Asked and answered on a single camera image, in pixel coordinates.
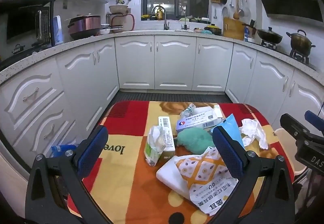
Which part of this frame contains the white tissue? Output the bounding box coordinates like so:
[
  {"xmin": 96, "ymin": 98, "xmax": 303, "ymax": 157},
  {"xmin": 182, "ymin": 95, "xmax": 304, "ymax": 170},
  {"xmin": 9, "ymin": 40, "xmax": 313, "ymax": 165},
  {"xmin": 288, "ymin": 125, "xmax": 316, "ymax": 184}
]
[{"xmin": 239, "ymin": 119, "xmax": 268, "ymax": 150}]

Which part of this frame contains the patterned paper food bag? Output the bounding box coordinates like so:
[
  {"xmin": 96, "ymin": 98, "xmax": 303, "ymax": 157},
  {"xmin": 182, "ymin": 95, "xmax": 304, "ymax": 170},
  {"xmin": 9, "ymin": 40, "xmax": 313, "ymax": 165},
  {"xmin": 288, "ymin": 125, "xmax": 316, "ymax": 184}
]
[{"xmin": 156, "ymin": 147, "xmax": 238, "ymax": 216}]

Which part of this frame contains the blue plastic wrapper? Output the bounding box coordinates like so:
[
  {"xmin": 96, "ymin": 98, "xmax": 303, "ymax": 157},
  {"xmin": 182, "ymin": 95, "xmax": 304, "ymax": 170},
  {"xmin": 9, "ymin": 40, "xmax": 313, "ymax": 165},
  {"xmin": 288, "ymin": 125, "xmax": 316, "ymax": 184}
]
[{"xmin": 210, "ymin": 114, "xmax": 244, "ymax": 148}]

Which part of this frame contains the green terry cloth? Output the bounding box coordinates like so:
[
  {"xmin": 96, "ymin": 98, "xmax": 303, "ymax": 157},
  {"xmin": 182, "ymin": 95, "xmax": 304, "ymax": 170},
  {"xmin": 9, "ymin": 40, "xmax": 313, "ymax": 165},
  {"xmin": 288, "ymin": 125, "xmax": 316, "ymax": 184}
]
[{"xmin": 176, "ymin": 127, "xmax": 215, "ymax": 154}]

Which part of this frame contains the silver blue medicine box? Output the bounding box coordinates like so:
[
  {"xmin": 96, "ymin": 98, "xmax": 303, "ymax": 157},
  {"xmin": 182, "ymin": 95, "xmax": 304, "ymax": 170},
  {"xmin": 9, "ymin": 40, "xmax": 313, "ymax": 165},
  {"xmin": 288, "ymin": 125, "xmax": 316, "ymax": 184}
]
[{"xmin": 176, "ymin": 106, "xmax": 223, "ymax": 133}]

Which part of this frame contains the green white tissue packet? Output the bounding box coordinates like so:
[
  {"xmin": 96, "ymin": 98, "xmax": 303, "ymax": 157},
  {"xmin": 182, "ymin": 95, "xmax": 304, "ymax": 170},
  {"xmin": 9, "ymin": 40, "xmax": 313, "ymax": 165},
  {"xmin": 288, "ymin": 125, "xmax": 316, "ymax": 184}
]
[{"xmin": 144, "ymin": 126, "xmax": 166, "ymax": 167}]

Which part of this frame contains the long white green box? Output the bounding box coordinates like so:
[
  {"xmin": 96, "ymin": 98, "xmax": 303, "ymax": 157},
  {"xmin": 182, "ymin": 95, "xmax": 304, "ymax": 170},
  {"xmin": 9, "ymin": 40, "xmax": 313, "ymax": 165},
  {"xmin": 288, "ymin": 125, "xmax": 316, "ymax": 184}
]
[{"xmin": 158, "ymin": 116, "xmax": 175, "ymax": 161}]

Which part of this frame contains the white foam block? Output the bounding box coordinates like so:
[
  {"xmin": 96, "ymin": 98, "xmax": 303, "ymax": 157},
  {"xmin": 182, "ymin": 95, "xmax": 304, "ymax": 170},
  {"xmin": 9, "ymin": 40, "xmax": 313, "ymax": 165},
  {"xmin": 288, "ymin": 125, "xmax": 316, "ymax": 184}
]
[{"xmin": 192, "ymin": 105, "xmax": 223, "ymax": 117}]

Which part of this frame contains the beige round trash bin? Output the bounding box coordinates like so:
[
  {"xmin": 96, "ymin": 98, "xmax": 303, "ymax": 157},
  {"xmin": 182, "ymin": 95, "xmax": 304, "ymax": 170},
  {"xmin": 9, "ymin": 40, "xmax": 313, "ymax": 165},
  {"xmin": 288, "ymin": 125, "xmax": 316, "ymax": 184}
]
[{"xmin": 275, "ymin": 128, "xmax": 306, "ymax": 176}]

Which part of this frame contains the chrome kitchen faucet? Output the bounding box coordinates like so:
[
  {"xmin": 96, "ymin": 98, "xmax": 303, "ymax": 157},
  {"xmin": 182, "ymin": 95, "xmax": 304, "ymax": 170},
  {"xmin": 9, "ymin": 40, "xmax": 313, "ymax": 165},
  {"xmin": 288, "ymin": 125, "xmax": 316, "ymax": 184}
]
[{"xmin": 151, "ymin": 4, "xmax": 170, "ymax": 30}]

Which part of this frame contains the red yellow orange blanket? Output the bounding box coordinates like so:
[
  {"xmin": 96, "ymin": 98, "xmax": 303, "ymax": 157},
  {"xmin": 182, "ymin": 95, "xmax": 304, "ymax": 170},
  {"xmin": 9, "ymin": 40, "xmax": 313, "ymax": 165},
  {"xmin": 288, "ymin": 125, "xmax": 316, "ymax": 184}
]
[{"xmin": 66, "ymin": 100, "xmax": 295, "ymax": 224}]

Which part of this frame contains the bronze stock pot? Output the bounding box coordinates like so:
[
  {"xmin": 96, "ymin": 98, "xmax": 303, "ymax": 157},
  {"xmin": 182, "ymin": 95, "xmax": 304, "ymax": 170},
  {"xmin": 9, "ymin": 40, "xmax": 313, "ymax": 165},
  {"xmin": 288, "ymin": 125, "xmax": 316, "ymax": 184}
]
[{"xmin": 286, "ymin": 30, "xmax": 316, "ymax": 57}]

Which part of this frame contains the black wok with lid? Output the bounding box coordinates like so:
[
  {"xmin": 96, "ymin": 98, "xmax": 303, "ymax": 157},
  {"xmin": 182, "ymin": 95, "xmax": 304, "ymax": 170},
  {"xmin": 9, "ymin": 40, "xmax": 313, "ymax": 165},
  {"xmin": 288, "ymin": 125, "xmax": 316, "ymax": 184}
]
[{"xmin": 257, "ymin": 27, "xmax": 283, "ymax": 44}]

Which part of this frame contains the black floor mat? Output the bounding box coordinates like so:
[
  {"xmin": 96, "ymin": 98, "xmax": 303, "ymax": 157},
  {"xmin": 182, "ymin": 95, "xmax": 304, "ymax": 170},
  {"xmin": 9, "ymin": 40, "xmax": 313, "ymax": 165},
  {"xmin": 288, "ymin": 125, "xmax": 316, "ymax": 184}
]
[{"xmin": 111, "ymin": 91, "xmax": 233, "ymax": 105}]

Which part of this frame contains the wooden cutting board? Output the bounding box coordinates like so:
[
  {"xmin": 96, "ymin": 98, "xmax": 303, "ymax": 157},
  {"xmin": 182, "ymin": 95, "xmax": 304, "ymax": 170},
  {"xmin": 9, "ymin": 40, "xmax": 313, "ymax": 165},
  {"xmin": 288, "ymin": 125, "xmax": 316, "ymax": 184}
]
[{"xmin": 223, "ymin": 17, "xmax": 245, "ymax": 40}]

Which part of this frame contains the yellow black casserole pot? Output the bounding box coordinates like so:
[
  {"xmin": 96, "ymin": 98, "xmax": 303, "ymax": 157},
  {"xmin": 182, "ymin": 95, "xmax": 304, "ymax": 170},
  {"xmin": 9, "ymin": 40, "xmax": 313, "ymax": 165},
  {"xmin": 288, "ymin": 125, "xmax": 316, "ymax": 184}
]
[{"xmin": 204, "ymin": 24, "xmax": 222, "ymax": 36}]

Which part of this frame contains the blue white kettle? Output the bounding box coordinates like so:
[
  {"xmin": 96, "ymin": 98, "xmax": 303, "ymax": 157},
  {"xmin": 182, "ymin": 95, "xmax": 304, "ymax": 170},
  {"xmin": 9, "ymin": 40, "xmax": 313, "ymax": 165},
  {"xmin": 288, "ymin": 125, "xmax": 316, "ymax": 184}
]
[{"xmin": 53, "ymin": 15, "xmax": 64, "ymax": 45}]

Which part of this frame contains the copper rice cooker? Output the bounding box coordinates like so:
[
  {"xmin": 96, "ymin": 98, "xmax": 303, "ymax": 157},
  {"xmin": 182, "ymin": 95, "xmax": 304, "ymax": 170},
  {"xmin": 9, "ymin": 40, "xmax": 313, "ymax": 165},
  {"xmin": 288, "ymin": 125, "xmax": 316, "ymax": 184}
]
[{"xmin": 68, "ymin": 14, "xmax": 101, "ymax": 40}]

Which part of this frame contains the black microwave oven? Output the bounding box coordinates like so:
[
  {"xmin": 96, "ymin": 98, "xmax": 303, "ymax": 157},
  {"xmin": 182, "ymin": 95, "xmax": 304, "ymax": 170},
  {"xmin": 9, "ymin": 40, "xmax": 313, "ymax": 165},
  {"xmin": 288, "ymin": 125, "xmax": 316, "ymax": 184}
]
[{"xmin": 1, "ymin": 0, "xmax": 55, "ymax": 63}]

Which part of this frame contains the red wire dish rack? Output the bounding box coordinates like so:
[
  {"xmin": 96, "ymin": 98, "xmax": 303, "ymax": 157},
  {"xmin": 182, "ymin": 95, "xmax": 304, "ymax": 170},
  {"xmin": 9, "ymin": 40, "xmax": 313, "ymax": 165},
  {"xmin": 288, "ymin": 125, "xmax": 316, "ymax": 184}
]
[{"xmin": 106, "ymin": 13, "xmax": 135, "ymax": 33}]

